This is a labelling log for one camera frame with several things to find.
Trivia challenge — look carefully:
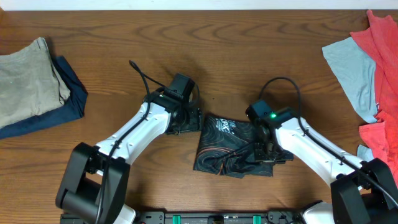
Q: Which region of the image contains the black cycling jersey orange print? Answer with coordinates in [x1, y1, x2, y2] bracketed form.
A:
[193, 114, 294, 179]

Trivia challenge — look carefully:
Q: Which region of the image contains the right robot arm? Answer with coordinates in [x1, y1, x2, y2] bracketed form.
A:
[246, 105, 397, 223]

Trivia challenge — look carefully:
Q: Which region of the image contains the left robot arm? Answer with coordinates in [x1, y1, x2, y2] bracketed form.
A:
[55, 91, 202, 223]

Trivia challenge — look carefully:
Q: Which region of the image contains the folded navy blue garment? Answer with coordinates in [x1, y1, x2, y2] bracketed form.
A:
[1, 56, 88, 139]

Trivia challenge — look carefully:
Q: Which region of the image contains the light grey t-shirt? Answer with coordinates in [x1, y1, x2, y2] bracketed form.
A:
[322, 36, 379, 162]

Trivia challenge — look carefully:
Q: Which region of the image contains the red t-shirt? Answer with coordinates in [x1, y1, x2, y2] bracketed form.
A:
[351, 10, 397, 180]

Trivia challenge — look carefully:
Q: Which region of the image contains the folded beige garment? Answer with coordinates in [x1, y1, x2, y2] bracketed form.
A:
[1, 37, 70, 128]

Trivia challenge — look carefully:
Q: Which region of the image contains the black mounting rail base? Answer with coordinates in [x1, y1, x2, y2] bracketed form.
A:
[60, 208, 307, 224]

